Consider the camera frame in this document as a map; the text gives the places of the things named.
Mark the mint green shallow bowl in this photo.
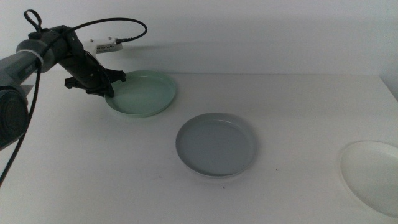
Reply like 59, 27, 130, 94
104, 70, 177, 118

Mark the grey shallow bowl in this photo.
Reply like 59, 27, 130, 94
175, 112, 258, 179

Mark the white shallow bowl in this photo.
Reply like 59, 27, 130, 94
340, 140, 398, 218

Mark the white cable tie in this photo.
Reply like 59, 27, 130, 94
17, 49, 44, 65

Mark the black camera cable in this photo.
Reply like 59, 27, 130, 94
0, 9, 149, 188

